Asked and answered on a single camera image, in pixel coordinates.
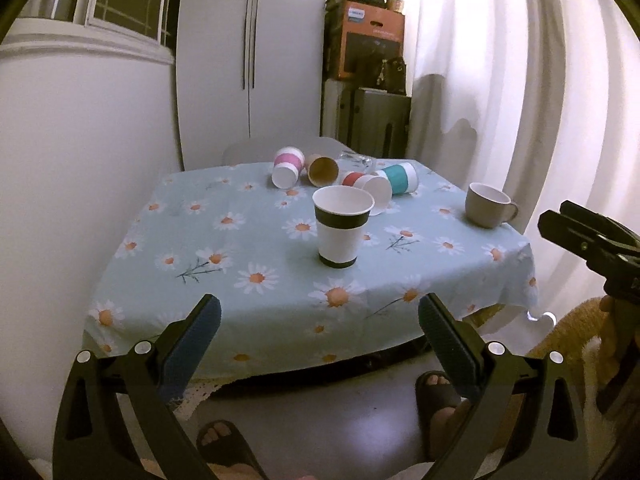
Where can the white curtain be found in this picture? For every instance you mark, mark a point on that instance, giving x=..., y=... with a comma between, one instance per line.
x=525, y=70

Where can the person's left foot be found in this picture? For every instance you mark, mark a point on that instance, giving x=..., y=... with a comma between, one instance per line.
x=216, y=434

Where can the black banded white paper cup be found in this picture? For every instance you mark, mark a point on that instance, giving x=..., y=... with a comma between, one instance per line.
x=340, y=240

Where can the white lace cloth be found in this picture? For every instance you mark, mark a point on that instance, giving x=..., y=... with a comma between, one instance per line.
x=200, y=397

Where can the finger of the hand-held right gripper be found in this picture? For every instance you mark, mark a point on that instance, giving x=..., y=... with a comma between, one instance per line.
x=575, y=240
x=617, y=230

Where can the orange cardboard box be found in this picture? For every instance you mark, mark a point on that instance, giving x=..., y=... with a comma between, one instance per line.
x=367, y=30

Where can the brown tape roll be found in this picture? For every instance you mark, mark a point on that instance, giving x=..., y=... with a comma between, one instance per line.
x=395, y=4

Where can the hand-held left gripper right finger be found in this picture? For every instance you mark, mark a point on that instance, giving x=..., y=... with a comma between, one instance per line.
x=445, y=337

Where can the brown paper cup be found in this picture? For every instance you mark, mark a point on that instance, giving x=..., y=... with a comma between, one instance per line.
x=324, y=170

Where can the person's foot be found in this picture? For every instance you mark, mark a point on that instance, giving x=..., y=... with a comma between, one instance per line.
x=216, y=434
x=442, y=420

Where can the daisy print blue tablecloth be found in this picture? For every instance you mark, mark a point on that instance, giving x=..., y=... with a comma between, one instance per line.
x=240, y=240

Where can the dark handbag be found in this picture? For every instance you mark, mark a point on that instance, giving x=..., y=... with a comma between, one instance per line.
x=392, y=75

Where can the beige ceramic mug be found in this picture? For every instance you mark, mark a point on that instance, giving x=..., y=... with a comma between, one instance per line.
x=482, y=207

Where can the clear drinking glass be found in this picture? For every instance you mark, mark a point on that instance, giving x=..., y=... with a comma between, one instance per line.
x=362, y=160

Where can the person's right hand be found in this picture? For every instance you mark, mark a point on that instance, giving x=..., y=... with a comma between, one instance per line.
x=608, y=332

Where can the fuzzy yellow blanket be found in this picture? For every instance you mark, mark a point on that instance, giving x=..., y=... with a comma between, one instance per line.
x=570, y=330

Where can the white wardrobe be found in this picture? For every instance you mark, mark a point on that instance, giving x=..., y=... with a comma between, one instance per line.
x=215, y=60

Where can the black slipper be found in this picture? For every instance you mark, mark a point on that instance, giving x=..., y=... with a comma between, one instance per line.
x=235, y=455
x=430, y=395

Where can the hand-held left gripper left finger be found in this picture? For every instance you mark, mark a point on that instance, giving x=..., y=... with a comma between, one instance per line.
x=196, y=332

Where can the person's right foot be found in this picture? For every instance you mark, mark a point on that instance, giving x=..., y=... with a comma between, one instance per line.
x=442, y=420

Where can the red banded white paper cup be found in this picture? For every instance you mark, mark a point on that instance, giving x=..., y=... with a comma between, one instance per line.
x=372, y=192

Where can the teal banded white paper cup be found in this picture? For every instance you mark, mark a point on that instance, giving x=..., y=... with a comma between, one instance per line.
x=400, y=177

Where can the dark grey storage case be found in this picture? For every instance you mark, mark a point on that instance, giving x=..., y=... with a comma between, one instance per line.
x=375, y=120

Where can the pink banded white paper cup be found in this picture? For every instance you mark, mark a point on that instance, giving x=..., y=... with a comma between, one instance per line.
x=286, y=165

